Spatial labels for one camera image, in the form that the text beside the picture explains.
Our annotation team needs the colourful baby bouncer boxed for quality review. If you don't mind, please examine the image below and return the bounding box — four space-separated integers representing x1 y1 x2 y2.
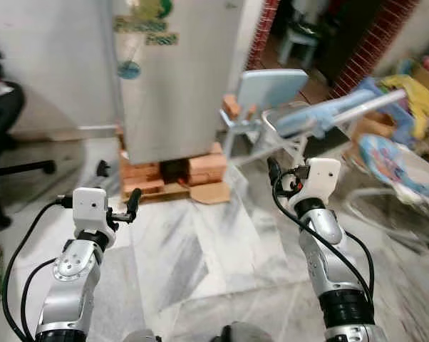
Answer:
343 134 429 229

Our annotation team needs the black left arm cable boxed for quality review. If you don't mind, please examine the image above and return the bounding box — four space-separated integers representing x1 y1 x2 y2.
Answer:
1 196 74 342

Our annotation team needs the grey right robot leg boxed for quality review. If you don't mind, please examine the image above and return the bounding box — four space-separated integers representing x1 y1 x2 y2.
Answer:
220 322 274 342

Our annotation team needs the pale blue baby chair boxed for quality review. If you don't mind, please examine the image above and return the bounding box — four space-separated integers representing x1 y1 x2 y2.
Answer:
220 69 309 168

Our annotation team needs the grey left robot leg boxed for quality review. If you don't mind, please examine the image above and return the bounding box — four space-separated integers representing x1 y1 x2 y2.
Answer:
122 328 160 342

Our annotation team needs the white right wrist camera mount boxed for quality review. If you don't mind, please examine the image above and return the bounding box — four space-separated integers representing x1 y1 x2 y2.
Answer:
291 158 342 209

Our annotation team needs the yellow cloth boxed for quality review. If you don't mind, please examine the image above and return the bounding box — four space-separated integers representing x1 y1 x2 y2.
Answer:
378 73 429 140

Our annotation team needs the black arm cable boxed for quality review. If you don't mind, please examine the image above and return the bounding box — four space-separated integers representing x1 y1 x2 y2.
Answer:
272 178 376 307
1 196 74 342

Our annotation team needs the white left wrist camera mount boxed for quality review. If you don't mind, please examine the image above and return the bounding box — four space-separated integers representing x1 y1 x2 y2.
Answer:
72 187 110 232

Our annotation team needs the brown cardboard box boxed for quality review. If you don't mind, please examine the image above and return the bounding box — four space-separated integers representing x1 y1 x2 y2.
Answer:
353 114 400 147

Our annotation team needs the black office chair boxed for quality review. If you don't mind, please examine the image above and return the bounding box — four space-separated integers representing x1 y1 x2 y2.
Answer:
0 43 58 230

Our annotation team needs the green lettered fridge sticker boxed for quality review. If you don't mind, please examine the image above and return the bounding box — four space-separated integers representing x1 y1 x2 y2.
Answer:
115 0 178 47

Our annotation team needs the silver fridge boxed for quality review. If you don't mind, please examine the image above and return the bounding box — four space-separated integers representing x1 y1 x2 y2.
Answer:
113 0 245 165

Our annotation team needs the brown cardboard piece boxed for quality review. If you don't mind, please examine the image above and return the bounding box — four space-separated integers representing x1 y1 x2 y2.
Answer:
165 182 232 206

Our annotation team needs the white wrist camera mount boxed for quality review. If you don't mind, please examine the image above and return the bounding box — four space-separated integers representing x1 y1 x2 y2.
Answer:
72 187 110 232
291 158 342 209

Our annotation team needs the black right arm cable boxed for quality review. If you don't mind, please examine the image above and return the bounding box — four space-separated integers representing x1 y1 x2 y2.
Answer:
272 178 376 307

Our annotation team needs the pale blue plastic stool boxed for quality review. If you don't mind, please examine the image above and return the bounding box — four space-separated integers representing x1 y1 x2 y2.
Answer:
277 21 322 66

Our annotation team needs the light blue cloth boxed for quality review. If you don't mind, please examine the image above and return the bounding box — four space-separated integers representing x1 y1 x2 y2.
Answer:
275 96 365 140

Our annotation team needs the small orange block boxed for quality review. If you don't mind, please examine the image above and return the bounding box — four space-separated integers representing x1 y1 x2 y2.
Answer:
223 94 242 119

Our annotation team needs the grey robot leg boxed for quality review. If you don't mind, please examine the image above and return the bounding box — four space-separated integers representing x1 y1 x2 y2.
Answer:
122 328 160 342
220 322 274 342

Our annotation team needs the round blue fridge sticker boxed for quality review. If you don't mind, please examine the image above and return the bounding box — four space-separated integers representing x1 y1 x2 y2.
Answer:
118 61 142 81

